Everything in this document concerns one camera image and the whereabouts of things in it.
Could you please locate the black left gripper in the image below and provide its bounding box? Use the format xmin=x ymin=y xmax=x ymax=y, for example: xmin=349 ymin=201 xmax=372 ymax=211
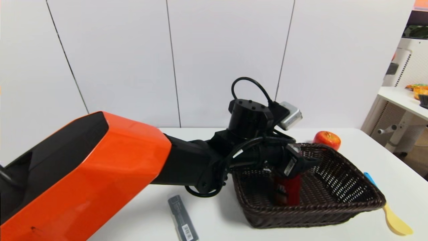
xmin=259 ymin=143 xmax=322 ymax=177

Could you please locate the red soda can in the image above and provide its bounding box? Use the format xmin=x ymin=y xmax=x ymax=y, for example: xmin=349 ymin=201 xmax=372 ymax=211
xmin=274 ymin=173 xmax=302 ymax=206

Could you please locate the brown woven wicker basket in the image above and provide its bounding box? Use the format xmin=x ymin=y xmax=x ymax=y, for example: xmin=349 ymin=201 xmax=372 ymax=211
xmin=231 ymin=142 xmax=387 ymax=229

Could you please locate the red apple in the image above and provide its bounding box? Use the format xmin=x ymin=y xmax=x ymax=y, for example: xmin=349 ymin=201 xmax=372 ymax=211
xmin=313 ymin=131 xmax=342 ymax=151

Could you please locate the white side table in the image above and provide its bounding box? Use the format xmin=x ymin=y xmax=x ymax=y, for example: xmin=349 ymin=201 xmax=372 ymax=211
xmin=378 ymin=86 xmax=428 ymax=122

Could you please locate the orange item pile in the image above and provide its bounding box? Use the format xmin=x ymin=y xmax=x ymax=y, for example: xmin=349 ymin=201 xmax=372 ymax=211
xmin=406 ymin=84 xmax=428 ymax=100

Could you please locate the dark grey barcode pack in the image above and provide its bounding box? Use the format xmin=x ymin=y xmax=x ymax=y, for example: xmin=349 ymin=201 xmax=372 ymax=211
xmin=167 ymin=195 xmax=200 ymax=241

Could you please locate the white pegboard stand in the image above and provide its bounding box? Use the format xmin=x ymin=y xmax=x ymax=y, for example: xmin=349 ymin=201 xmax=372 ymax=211
xmin=361 ymin=37 xmax=428 ymax=156

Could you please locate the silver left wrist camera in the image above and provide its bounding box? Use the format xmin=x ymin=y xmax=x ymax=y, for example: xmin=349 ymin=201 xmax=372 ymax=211
xmin=278 ymin=101 xmax=303 ymax=131

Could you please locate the yellow spoon blue handle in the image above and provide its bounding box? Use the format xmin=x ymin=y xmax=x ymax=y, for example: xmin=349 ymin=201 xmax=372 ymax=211
xmin=363 ymin=172 xmax=414 ymax=236

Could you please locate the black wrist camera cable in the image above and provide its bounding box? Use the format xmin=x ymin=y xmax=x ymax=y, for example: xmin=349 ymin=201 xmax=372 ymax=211
xmin=231 ymin=77 xmax=275 ymax=106

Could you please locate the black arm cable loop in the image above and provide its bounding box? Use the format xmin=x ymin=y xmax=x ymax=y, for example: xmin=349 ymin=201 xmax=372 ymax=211
xmin=185 ymin=136 xmax=296 ymax=198

